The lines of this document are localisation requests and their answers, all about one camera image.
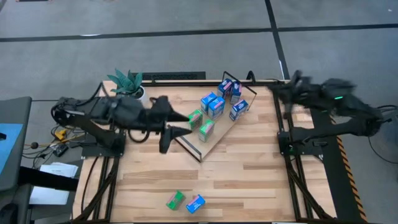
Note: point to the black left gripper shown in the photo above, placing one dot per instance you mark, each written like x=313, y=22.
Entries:
x=158, y=115

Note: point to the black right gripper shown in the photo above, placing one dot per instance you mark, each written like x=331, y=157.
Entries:
x=306, y=91

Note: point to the green cereal box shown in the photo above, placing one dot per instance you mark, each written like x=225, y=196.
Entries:
x=206, y=130
x=175, y=200
x=195, y=119

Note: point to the light blue Rice Krispies box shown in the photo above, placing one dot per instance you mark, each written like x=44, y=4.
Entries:
x=208, y=102
x=216, y=108
x=195, y=203

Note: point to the dark blue Frosted Flakes box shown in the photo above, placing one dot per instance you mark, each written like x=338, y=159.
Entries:
x=235, y=92
x=224, y=88
x=238, y=109

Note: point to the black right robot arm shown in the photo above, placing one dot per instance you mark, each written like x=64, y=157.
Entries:
x=370, y=121

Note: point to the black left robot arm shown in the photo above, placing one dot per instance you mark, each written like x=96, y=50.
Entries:
x=93, y=109

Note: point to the black grille panel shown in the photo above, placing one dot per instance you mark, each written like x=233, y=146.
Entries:
x=171, y=76

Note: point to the artificial plant in white pot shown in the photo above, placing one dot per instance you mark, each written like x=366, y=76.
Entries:
x=124, y=82

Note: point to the black platform with hazard stripe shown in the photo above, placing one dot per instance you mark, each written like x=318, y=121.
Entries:
x=339, y=186

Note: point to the grey metal stand leg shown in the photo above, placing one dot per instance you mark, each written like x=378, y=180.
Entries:
x=392, y=116

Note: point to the small black controller box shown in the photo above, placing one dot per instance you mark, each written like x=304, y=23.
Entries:
x=60, y=150

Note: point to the white paper sheets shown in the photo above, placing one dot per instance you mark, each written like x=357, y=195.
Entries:
x=59, y=169

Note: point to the small black round knob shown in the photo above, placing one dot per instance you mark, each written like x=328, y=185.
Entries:
x=34, y=145

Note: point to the black bar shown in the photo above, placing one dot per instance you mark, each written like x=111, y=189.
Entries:
x=40, y=179

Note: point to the grey cart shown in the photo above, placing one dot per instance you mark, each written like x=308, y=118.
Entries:
x=18, y=112

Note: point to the blue panel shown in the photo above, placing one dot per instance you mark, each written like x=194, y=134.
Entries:
x=9, y=146

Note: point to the black chair base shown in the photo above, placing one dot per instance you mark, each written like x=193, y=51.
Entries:
x=7, y=214

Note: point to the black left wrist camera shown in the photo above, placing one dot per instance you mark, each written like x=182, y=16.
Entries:
x=164, y=144

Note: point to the wooden shelf with black frame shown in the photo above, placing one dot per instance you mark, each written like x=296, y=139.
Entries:
x=199, y=149

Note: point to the black metal table frame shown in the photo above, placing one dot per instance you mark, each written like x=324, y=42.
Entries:
x=192, y=84

